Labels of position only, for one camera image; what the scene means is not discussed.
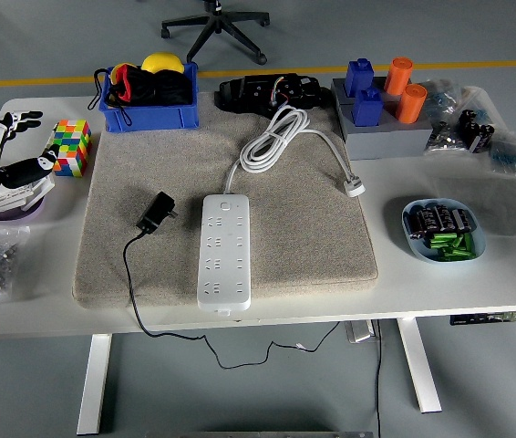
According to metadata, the grey block base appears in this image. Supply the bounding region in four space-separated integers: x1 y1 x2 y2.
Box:
330 76 435 162

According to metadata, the thin black adapter cord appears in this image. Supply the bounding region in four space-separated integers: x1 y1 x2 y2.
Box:
122 230 340 370

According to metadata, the black plug adapter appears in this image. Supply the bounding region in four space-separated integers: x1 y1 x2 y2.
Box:
135 191 178 235

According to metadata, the black electronic device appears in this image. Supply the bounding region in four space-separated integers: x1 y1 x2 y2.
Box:
214 72 332 120

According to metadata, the black table control box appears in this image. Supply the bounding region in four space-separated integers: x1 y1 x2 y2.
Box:
449 311 516 327

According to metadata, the grey metal plate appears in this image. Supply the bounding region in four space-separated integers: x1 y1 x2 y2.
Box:
344 320 377 343

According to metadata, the light blue dish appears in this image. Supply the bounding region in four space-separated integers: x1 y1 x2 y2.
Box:
401 197 488 265

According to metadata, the bag of silver parts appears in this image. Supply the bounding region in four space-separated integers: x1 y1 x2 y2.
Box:
424 119 469 157

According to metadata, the blue block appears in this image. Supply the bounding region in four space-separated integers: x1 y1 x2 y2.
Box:
344 57 375 98
351 87 385 128

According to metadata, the black office chair base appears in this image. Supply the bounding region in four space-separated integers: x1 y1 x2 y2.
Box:
160 0 271 66

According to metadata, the white power strip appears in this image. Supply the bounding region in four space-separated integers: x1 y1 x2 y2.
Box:
196 193 253 317

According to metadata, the bag of black capacitors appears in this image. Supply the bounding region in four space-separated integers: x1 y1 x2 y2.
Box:
458 108 496 154

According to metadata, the yellow ball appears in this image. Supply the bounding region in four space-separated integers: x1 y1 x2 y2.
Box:
140 52 186 75

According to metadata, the black cloth bundle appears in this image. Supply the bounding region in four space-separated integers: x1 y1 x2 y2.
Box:
137 68 194 107

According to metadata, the clear bag of blue parts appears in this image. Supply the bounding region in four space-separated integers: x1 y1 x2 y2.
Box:
487 130 516 178
421 78 464 120

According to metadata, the orange cylinder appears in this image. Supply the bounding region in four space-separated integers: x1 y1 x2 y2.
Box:
383 56 413 97
394 83 428 125

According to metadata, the red yellow black pouch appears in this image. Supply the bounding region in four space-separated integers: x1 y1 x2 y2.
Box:
88 62 143 128

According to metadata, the black floor cable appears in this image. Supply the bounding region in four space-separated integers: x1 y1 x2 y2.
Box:
374 318 385 438

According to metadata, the large clear plastic bag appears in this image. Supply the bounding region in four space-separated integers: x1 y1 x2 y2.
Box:
460 85 516 238

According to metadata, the black capacitor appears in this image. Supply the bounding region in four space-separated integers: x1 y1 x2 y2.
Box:
435 204 456 233
421 204 441 235
451 208 474 233
405 208 428 241

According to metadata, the blue plastic bin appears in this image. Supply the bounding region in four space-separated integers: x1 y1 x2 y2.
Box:
98 62 201 134

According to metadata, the white power strip cable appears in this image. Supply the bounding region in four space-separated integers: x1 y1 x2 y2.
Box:
223 104 367 198

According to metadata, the grey-brown mat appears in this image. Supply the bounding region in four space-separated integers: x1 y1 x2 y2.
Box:
71 90 380 310

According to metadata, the white table leg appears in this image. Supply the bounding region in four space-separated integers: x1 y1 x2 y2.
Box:
397 318 443 414
77 333 113 435

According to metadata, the multicolour puzzle cube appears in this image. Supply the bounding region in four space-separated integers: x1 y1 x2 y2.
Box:
46 119 93 178

